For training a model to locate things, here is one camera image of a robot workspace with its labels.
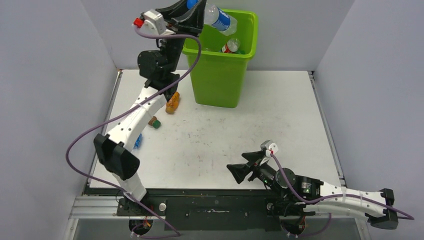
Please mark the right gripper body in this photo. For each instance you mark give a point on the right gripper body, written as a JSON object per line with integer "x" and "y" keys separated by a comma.
{"x": 264, "y": 173}

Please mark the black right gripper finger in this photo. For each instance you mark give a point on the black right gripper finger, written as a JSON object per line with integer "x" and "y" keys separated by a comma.
{"x": 240, "y": 171}
{"x": 253, "y": 156}

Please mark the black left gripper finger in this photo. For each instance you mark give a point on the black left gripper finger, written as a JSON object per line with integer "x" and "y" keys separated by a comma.
{"x": 175, "y": 14}
{"x": 190, "y": 20}

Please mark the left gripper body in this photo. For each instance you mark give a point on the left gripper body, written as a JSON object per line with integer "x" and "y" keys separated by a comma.
{"x": 173, "y": 26}

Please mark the blue label water bottle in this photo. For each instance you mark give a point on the blue label water bottle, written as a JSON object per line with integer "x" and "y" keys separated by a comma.
{"x": 219, "y": 20}

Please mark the red label bottle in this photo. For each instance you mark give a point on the red label bottle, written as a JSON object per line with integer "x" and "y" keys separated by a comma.
{"x": 231, "y": 46}

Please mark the green plastic bottle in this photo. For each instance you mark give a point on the green plastic bottle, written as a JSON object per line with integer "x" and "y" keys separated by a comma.
{"x": 240, "y": 52}

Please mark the small orange juice bottle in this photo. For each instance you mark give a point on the small orange juice bottle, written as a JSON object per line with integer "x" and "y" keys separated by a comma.
{"x": 173, "y": 103}

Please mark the coffee bottle green cap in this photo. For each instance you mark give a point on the coffee bottle green cap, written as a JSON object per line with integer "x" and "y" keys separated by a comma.
{"x": 154, "y": 122}

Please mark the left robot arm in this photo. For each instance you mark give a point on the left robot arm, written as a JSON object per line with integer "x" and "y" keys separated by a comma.
{"x": 114, "y": 149}

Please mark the green plastic bin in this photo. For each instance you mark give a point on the green plastic bin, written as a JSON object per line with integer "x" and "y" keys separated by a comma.
{"x": 217, "y": 78}

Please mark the white cap blue label bottle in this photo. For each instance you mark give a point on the white cap blue label bottle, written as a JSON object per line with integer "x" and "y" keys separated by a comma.
{"x": 138, "y": 142}

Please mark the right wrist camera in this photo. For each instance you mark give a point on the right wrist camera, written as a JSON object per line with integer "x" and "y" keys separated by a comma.
{"x": 269, "y": 147}

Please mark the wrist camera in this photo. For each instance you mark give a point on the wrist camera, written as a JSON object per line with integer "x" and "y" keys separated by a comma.
{"x": 269, "y": 147}
{"x": 154, "y": 22}

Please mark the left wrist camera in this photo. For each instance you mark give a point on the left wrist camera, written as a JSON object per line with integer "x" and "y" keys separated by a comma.
{"x": 154, "y": 22}

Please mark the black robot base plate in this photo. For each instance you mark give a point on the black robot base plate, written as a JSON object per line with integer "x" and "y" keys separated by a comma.
{"x": 214, "y": 209}

